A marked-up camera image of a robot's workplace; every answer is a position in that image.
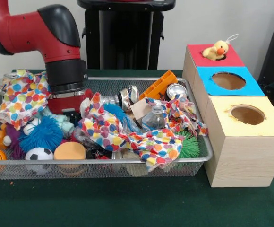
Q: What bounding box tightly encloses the mint green knitted cloth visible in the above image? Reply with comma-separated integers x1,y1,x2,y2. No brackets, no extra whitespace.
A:
42,107,75,138

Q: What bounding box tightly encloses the orange foam cylinder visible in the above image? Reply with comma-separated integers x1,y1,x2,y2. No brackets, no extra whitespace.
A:
53,141,86,161

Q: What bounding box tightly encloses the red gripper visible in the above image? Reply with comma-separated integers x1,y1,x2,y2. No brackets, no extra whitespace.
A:
47,88,94,115

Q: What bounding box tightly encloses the green spiky ball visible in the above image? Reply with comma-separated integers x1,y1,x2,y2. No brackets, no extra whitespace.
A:
177,132,200,158

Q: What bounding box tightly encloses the small soccer ball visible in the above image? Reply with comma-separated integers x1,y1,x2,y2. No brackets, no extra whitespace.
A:
25,147,54,161

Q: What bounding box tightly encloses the orange plastic building brick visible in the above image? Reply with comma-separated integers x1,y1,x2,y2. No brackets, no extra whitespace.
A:
138,70,178,101

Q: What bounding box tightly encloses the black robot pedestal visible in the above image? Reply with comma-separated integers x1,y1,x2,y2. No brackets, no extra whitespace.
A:
76,0,177,70

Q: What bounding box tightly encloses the yellow duck plush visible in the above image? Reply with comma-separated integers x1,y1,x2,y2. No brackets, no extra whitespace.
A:
202,34,240,61

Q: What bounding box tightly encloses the wooden box with three holes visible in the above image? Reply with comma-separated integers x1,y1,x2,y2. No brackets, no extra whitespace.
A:
182,44,274,188

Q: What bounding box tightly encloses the colourful dotted cloth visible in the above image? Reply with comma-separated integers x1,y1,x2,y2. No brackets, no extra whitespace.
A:
77,92,209,172
0,70,51,131

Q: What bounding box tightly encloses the shallow metal mesh bin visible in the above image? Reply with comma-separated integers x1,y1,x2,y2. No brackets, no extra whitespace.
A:
0,77,214,180

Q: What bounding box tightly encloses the blue spiky ball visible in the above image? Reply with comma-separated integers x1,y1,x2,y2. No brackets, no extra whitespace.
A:
18,116,64,152
103,103,128,126

